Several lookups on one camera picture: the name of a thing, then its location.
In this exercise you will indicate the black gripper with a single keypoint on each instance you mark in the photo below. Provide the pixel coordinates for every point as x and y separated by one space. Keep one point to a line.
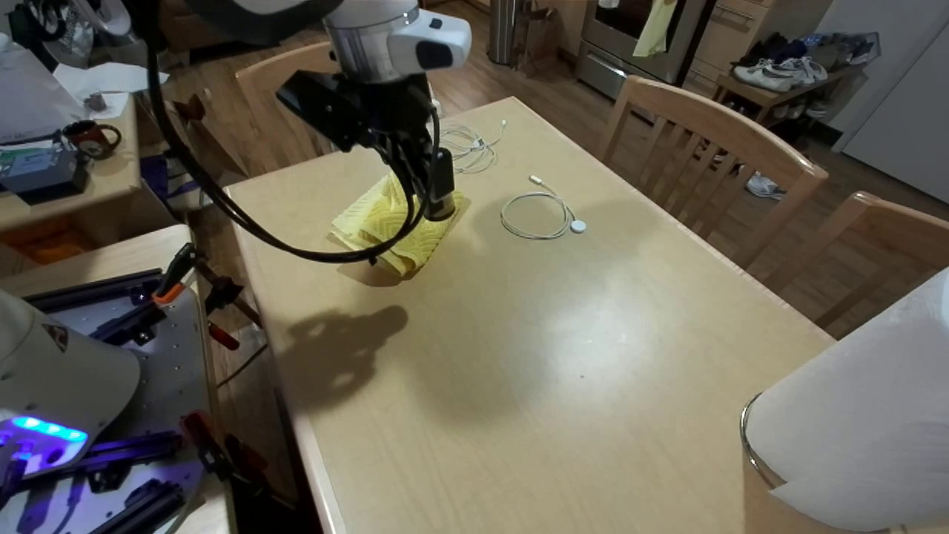
359 109

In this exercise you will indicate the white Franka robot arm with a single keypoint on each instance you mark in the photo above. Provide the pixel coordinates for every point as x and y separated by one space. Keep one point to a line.
374 31

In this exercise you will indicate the yellow cloth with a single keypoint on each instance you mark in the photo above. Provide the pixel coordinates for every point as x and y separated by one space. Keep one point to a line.
396 244

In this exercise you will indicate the silver trash can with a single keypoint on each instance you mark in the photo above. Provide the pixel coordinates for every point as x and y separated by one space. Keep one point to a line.
506 31

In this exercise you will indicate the stainless steel oven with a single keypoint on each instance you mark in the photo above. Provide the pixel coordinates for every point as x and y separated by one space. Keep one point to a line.
613 39

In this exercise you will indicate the orange black clamp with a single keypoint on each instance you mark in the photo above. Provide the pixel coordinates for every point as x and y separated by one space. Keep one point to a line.
180 271

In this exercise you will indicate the yellow hanging towel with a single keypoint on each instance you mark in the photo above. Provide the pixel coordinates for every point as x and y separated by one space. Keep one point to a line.
654 31

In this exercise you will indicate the light wooden chair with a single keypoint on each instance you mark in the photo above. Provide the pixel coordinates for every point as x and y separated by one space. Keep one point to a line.
890 225
693 109

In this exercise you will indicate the wooden side table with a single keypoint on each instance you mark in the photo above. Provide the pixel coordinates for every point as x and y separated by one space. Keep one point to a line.
108 173

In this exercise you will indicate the grey mounting plate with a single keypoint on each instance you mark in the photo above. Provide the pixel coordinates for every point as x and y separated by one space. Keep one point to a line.
168 366

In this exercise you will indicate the white paper sheet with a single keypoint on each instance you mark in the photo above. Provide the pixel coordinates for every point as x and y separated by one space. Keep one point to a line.
108 81

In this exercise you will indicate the wooden shoe rack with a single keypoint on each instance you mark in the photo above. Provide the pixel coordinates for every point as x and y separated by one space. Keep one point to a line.
752 97

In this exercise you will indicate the white slipper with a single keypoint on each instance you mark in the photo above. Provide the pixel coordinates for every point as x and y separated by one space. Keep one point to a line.
764 185

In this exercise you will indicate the red black clamp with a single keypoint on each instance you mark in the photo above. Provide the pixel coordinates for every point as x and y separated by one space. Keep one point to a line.
203 431

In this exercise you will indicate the white sneakers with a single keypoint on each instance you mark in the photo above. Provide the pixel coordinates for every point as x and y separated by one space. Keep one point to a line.
774 77

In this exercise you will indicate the dark flat device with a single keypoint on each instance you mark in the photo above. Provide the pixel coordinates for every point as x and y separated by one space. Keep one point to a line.
40 167

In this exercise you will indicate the white refrigerator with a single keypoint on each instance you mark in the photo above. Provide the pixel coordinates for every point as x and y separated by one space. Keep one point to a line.
899 90

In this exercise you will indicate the white rounded container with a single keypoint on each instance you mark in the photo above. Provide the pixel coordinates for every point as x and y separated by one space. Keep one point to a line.
871 427

